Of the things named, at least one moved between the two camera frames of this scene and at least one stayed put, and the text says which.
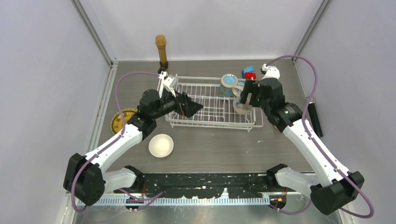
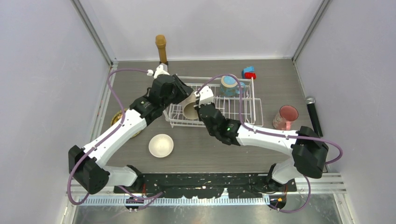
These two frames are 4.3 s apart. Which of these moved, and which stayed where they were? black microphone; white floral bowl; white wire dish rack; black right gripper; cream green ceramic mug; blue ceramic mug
Moved: black right gripper; cream green ceramic mug
Stayed: white floral bowl; black microphone; blue ceramic mug; white wire dish rack
